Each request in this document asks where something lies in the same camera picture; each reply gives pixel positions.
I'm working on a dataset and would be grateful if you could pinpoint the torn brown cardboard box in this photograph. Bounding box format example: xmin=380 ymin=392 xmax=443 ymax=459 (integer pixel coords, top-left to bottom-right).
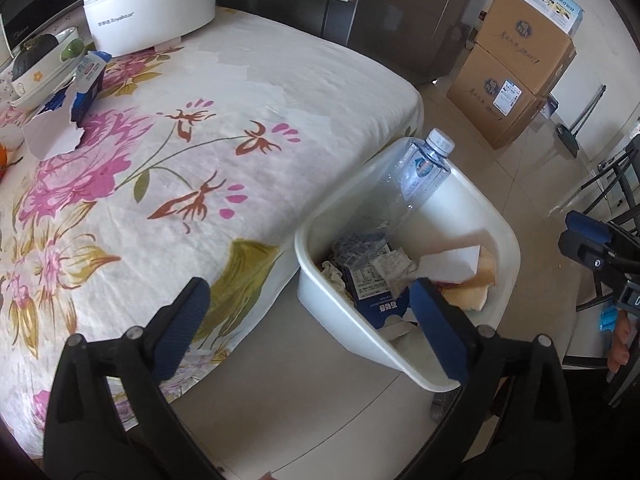
xmin=416 ymin=245 xmax=497 ymax=312

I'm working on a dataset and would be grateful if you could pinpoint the clear plastic water bottle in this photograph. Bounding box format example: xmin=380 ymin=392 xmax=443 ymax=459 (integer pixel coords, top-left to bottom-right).
xmin=352 ymin=128 xmax=456 ymax=236

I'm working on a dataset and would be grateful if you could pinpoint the blue cardboard food box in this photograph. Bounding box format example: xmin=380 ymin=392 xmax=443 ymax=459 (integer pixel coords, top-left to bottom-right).
xmin=331 ymin=232 xmax=409 ymax=330

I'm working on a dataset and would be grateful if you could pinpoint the orange peel piece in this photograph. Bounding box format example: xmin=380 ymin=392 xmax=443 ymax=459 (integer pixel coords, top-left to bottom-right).
xmin=0 ymin=143 xmax=23 ymax=179

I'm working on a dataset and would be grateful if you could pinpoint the small blue white carton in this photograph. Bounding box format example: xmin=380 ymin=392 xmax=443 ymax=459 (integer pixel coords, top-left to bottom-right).
xmin=38 ymin=51 xmax=112 ymax=126

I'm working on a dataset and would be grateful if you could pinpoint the white plastic trash bin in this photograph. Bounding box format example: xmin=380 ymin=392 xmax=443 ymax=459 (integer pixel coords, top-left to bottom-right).
xmin=294 ymin=138 xmax=521 ymax=392

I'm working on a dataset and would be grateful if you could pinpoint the person's right hand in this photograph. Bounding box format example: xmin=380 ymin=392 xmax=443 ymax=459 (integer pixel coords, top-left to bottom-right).
xmin=608 ymin=310 xmax=631 ymax=374

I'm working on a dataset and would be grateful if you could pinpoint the black chair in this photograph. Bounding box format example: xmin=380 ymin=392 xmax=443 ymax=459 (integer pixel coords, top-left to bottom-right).
xmin=544 ymin=134 xmax=640 ymax=406

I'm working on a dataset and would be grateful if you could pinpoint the broom and dustpan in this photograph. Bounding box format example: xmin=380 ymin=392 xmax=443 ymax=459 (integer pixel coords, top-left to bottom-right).
xmin=555 ymin=84 xmax=608 ymax=159

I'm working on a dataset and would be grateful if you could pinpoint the lower cardboard box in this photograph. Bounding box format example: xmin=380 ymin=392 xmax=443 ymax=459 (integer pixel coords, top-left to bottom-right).
xmin=447 ymin=46 xmax=544 ymax=150

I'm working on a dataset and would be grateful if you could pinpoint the upper cardboard box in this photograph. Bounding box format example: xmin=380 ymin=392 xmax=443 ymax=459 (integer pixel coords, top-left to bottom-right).
xmin=476 ymin=0 xmax=576 ymax=96

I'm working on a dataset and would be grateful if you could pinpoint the blue white product box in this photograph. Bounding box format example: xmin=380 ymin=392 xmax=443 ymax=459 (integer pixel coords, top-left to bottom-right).
xmin=524 ymin=0 xmax=584 ymax=37

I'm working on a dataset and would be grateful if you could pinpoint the grey refrigerator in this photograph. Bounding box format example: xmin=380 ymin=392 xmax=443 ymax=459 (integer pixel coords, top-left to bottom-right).
xmin=217 ymin=0 xmax=471 ymax=86

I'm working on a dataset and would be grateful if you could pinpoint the floral tablecloth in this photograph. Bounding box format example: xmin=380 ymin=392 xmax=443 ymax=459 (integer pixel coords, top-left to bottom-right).
xmin=1 ymin=8 xmax=423 ymax=458

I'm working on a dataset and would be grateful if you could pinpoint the white bowl with squash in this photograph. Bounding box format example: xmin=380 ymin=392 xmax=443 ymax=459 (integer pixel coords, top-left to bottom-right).
xmin=10 ymin=27 xmax=85 ymax=110

